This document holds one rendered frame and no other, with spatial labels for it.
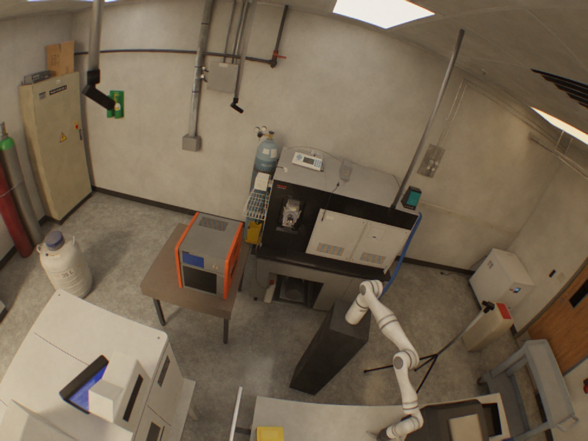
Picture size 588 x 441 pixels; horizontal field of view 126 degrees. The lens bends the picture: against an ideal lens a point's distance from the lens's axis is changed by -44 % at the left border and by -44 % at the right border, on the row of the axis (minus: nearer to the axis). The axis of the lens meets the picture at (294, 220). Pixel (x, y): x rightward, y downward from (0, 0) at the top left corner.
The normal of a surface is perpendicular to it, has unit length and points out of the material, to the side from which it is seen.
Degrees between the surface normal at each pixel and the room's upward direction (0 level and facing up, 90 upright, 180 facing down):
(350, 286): 90
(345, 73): 90
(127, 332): 0
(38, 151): 90
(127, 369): 0
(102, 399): 40
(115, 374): 0
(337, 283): 90
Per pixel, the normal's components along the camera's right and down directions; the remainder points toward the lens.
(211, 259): -0.07, 0.58
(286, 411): 0.22, -0.79
